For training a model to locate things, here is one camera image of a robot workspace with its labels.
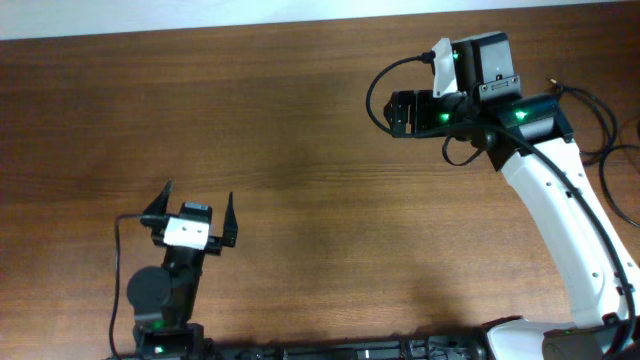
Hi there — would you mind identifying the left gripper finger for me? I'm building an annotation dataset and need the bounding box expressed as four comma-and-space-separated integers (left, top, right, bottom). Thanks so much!
142, 180, 173, 216
222, 192, 238, 246

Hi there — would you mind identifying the left camera black cable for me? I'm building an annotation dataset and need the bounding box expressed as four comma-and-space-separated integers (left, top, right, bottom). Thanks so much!
108, 213, 151, 360

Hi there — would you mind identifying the camera black cable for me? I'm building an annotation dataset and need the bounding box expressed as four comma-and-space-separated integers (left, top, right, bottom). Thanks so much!
365, 50, 638, 360
108, 213, 151, 360

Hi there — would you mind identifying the right camera black cable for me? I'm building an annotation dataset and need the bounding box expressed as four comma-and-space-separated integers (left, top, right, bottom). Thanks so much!
365, 50, 638, 360

